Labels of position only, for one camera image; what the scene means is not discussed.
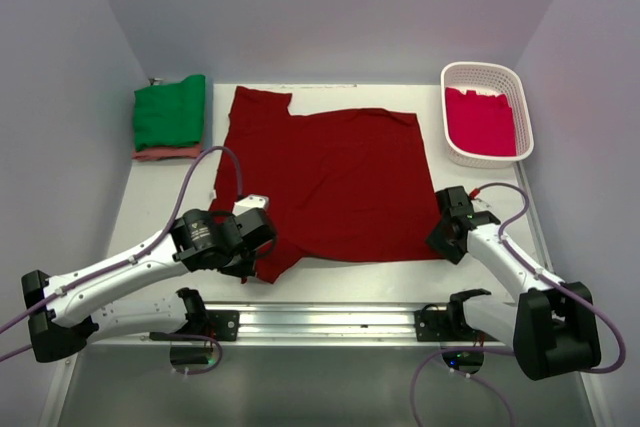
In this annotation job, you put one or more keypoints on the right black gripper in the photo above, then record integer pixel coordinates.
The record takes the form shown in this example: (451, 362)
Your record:
(454, 254)

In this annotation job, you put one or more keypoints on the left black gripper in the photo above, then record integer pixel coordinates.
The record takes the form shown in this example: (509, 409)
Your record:
(242, 270)

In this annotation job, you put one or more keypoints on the dark red t-shirt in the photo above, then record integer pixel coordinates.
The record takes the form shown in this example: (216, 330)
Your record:
(349, 185)

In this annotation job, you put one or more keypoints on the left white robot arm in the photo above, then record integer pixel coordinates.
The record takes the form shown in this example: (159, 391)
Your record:
(68, 312)

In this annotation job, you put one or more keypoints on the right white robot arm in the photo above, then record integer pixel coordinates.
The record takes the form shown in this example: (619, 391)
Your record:
(548, 323)

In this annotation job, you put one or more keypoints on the pink folded t-shirt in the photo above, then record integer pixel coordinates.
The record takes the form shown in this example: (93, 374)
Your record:
(167, 152)

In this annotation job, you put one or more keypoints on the magenta t-shirt in basket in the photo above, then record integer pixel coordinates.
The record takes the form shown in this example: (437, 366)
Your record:
(480, 124)

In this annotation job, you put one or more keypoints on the green folded t-shirt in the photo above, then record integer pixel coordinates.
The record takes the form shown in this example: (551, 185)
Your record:
(170, 115)

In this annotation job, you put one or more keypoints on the white plastic basket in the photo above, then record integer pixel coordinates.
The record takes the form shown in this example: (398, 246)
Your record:
(487, 78)

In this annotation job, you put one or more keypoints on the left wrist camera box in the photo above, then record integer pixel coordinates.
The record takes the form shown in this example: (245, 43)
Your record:
(249, 202)

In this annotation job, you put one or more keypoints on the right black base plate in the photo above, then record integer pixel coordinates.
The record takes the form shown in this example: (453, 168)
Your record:
(434, 323)

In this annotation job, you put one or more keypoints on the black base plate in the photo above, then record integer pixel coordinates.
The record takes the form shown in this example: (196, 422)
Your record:
(434, 323)
(219, 325)

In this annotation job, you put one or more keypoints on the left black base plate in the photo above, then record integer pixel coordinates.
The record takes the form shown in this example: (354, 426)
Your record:
(219, 325)

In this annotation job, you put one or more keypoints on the aluminium mounting rail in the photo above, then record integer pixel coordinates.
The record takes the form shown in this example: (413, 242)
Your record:
(276, 322)

